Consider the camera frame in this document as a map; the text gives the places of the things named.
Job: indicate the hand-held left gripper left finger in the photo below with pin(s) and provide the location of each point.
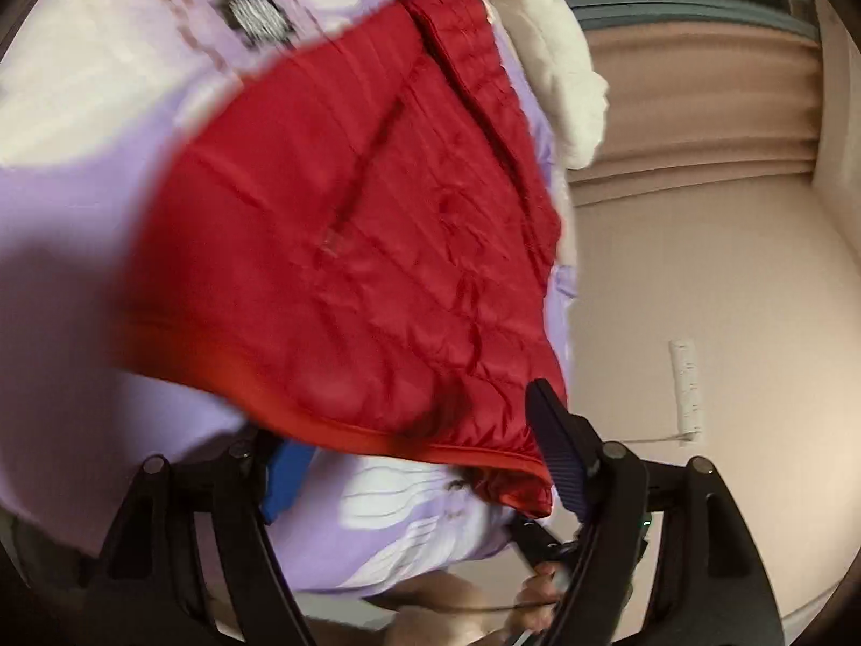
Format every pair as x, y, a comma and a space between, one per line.
286, 484

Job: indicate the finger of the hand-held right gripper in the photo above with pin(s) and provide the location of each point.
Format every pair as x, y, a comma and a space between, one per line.
535, 542

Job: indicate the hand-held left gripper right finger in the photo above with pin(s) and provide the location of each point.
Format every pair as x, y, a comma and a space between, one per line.
564, 447

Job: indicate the red quilted jacket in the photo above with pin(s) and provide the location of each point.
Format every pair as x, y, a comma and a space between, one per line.
350, 249

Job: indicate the person's right forearm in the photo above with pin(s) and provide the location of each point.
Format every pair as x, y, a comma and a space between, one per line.
444, 609

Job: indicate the person's right hand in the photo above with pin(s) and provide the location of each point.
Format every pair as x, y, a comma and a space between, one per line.
538, 589

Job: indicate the white power strip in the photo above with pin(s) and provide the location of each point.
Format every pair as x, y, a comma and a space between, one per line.
686, 390

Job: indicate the purple floral bed blanket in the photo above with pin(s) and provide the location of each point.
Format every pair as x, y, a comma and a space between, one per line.
81, 215

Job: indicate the beige curtain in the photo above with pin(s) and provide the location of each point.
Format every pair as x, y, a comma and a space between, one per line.
693, 114

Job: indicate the white plush toy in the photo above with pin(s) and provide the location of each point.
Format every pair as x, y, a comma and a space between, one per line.
558, 81

